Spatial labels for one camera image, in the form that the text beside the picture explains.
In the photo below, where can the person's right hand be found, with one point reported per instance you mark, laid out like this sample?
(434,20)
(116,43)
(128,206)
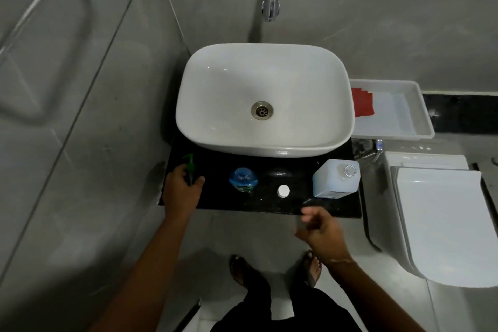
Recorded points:
(325,236)

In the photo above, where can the person's left hand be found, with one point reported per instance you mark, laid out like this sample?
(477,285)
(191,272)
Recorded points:
(179,199)

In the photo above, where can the person's left thumb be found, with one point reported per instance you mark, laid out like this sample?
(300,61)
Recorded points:
(198,184)

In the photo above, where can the person's right thumb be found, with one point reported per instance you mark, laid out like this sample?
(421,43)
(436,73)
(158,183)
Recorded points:
(302,234)

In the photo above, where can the person's left forearm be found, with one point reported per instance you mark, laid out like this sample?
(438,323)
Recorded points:
(144,277)

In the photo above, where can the person's right forearm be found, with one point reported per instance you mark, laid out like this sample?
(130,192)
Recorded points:
(373,296)

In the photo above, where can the blue soap bottle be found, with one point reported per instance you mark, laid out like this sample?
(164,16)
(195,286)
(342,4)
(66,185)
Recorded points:
(243,180)

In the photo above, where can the white round cap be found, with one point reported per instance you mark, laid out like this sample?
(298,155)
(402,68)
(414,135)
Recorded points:
(283,191)

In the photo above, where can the thin wrist thread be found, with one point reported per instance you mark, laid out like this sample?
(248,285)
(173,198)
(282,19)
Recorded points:
(342,262)

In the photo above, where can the translucent white plastic jug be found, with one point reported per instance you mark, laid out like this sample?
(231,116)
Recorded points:
(334,182)

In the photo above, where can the person's black trousers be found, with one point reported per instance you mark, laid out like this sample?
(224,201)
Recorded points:
(288,308)

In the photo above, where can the metal basin drain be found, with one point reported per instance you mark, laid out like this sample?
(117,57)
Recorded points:
(262,110)

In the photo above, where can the chrome angle valve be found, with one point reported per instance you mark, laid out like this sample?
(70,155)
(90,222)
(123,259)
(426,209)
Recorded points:
(372,150)

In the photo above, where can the white ceramic wash basin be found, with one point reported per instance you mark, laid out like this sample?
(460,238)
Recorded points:
(241,82)

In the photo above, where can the white toilet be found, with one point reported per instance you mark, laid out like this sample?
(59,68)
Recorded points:
(439,222)

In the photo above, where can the red cloth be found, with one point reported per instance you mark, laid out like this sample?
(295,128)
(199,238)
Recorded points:
(362,103)

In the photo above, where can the white plastic tray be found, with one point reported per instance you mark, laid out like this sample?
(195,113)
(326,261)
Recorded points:
(404,114)

